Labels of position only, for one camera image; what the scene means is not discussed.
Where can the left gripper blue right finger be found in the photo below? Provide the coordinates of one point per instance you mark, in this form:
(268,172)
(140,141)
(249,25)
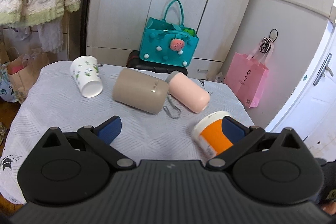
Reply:
(244,140)

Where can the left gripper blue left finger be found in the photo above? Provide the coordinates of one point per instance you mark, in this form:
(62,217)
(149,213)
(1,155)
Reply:
(99,139)

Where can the orange paper cup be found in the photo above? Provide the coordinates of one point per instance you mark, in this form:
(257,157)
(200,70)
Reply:
(209,136)

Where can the beige tumbler cup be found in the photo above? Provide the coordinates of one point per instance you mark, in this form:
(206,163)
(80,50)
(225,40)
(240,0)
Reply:
(140,91)

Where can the white paper cup green print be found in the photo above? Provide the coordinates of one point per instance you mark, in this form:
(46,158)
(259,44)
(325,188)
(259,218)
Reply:
(85,73)

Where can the pink paper gift bag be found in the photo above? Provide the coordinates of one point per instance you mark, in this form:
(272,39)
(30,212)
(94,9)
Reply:
(247,74)

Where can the white quilted tablecloth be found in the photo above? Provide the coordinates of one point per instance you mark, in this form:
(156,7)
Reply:
(55,101)

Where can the black suitcase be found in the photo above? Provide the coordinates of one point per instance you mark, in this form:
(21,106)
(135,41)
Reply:
(133,61)

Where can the brown paper bag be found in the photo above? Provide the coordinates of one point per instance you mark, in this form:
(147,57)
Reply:
(24,71)

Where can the teal felt tote bag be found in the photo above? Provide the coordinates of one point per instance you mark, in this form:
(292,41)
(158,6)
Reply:
(167,43)

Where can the pink bottle with grey strap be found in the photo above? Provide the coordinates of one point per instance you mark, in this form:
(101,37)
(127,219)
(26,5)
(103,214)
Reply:
(187,92)

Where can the white door with handle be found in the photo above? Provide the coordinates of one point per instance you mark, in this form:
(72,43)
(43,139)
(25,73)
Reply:
(310,110)

